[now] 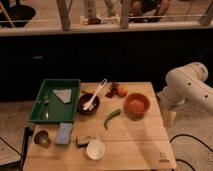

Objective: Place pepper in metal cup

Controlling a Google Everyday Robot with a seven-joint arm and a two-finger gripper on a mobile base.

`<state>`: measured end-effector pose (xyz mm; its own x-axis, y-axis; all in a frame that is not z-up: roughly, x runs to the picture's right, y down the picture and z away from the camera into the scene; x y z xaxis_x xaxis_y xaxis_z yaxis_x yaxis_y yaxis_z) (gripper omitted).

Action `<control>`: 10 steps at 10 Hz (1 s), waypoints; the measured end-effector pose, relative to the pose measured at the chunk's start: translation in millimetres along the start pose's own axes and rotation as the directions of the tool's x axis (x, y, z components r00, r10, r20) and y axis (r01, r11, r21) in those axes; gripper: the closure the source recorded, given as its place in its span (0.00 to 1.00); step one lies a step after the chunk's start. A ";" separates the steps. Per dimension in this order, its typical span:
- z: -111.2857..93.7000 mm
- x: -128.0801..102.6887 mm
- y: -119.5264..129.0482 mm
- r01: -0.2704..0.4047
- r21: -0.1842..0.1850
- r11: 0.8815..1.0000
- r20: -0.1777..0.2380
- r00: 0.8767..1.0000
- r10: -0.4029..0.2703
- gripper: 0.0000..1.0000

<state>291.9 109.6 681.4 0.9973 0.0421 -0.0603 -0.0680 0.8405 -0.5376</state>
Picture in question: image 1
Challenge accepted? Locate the orange bowl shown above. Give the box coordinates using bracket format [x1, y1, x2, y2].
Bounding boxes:
[123, 93, 150, 118]

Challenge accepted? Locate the black clamp post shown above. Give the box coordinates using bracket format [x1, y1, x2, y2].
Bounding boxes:
[19, 127, 34, 171]

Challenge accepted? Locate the dark red food item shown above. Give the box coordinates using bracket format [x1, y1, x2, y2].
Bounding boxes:
[105, 82, 118, 98]

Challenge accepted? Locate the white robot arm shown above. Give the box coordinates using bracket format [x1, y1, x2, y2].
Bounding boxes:
[160, 62, 213, 115]

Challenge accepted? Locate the black cable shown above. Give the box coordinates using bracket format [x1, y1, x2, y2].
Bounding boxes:
[169, 133, 213, 171]

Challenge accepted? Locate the metal spoon in tray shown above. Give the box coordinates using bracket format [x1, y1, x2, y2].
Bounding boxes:
[43, 95, 49, 119]

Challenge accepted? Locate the blue sponge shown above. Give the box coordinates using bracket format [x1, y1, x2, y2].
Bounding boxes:
[55, 123, 73, 145]

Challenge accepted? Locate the grey cloth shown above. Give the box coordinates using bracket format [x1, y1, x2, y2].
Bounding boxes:
[53, 89, 72, 104]

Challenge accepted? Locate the orange fruit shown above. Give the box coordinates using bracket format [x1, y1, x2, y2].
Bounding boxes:
[117, 85, 127, 97]

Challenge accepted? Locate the green plastic tray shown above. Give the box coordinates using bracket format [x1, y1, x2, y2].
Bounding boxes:
[29, 79, 81, 124]

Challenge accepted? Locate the metal cup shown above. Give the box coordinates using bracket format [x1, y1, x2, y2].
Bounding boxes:
[34, 130, 51, 148]

